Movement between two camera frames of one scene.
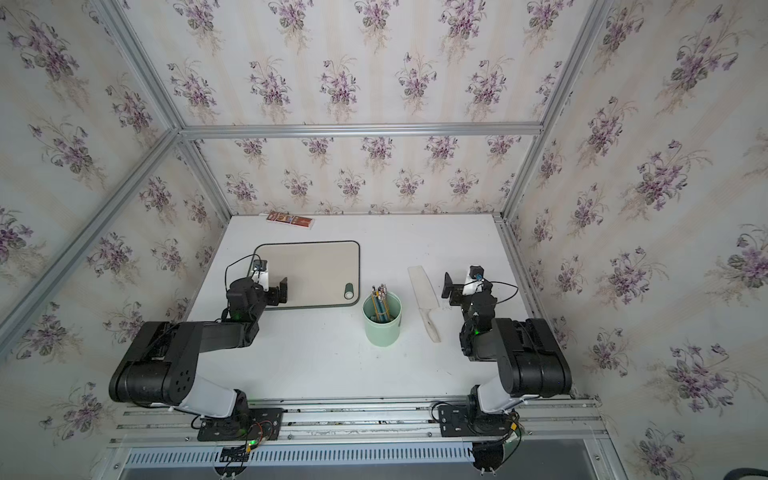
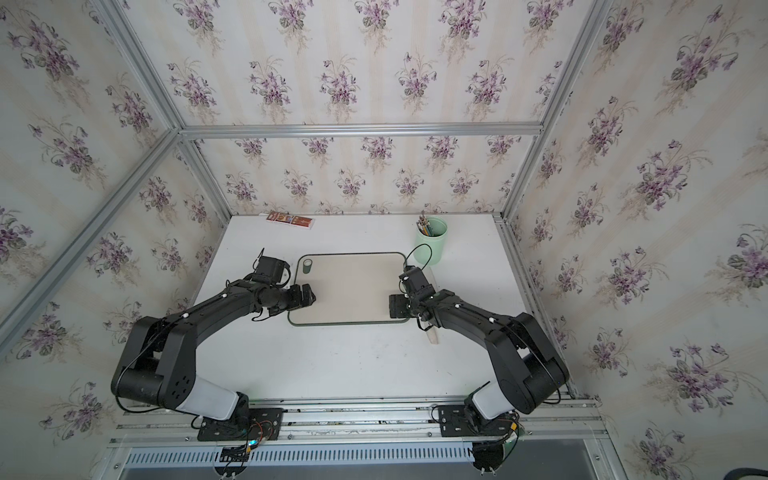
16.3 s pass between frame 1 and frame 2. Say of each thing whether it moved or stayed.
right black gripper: moved
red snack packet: stayed
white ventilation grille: stayed
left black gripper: moved
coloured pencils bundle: moved
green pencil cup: moved
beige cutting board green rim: moved
